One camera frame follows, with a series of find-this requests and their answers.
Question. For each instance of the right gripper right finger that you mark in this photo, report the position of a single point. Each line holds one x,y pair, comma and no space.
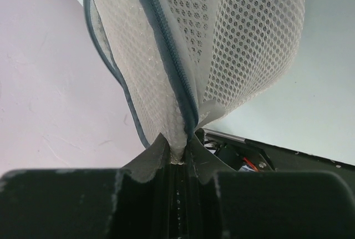
226,203

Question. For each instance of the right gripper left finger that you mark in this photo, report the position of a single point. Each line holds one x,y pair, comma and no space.
127,202

